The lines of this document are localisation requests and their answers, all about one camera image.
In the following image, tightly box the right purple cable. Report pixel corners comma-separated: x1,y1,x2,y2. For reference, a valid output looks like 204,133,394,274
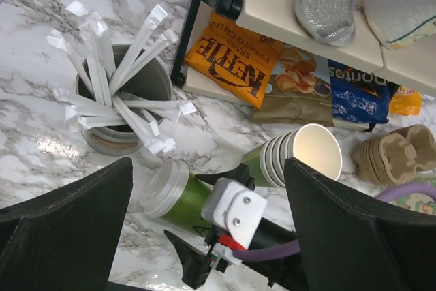
233,181,436,264

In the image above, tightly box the beige three-tier shelf rack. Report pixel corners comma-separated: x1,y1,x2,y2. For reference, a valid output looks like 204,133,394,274
170,0,435,102

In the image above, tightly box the brown chips bag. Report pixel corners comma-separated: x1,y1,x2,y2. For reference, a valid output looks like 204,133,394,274
251,44,333,127

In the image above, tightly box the cardboard cup carrier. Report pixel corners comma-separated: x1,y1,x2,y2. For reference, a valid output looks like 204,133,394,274
352,125,435,186

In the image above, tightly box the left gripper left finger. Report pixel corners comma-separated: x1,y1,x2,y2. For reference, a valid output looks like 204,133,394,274
1,157,133,290

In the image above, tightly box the blue Doritos bag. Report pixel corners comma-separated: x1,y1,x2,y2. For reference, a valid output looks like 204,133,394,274
328,59,390,124

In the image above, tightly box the orange yellow snack bag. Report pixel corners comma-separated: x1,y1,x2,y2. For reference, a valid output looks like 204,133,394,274
389,86,422,116

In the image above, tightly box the green Fresh paper bag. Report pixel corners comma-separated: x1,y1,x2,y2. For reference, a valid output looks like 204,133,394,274
391,174,435,215

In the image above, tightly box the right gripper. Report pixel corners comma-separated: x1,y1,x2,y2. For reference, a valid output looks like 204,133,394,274
164,164,307,290

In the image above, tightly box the stack of green paper cups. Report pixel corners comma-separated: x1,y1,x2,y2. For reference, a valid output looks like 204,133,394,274
240,123,343,189

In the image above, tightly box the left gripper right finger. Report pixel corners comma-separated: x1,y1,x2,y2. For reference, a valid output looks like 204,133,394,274
284,157,435,290

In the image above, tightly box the grey straw holder cup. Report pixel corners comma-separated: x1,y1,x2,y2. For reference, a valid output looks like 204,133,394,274
46,1,197,156

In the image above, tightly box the single green paper cup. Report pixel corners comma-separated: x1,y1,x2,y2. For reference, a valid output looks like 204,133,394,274
140,160,211,237

